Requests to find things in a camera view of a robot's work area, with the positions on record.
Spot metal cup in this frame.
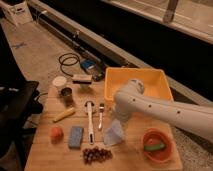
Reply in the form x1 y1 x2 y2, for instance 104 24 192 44
61 87 73 102

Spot orange fruit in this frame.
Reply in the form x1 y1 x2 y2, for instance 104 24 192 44
50 127 63 143

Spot green cucumber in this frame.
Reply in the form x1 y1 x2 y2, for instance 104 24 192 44
144 143 166 152

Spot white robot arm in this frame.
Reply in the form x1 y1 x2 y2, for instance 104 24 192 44
113 79 213 143

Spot wooden scrub brush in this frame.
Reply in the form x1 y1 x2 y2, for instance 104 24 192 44
72 74 92 84

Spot red bowl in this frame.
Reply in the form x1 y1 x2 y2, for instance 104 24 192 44
141 128 173 163

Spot blue sponge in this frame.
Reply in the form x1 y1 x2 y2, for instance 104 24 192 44
68 126 84 149

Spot black chair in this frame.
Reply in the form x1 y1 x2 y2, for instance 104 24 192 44
0 81 43 167

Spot white cardboard box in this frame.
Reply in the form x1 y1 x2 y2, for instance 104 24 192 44
0 0 33 27

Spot yellow plastic tray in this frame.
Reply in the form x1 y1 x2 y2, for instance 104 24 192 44
103 66 174 108

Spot black coiled cable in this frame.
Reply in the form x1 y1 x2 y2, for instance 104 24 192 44
58 52 82 77

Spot blue grey towel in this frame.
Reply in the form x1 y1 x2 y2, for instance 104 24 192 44
103 119 124 146

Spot bunch of dark grapes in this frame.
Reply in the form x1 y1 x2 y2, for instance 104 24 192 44
83 147 113 164

